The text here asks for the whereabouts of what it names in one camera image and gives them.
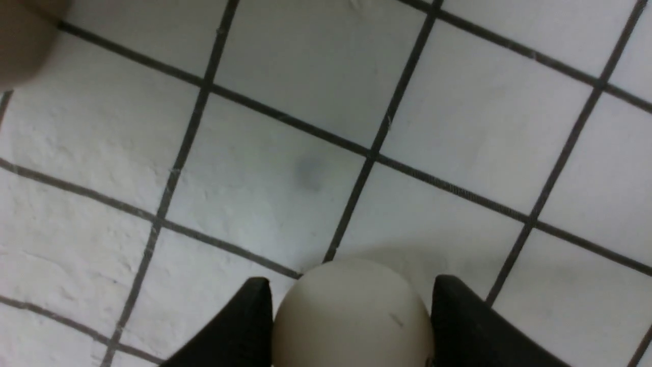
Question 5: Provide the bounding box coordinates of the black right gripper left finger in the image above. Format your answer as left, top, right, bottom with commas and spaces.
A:
161, 277, 274, 366

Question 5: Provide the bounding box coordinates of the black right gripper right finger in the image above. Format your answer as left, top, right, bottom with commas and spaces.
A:
430, 274, 567, 366

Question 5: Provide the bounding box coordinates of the olive plastic bin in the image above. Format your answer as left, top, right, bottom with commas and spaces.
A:
1, 1, 71, 92

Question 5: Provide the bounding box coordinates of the white ball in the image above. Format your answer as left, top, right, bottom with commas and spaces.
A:
271, 258, 434, 366

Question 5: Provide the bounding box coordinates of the white grid tablecloth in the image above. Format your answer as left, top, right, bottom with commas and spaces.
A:
2, 1, 650, 366

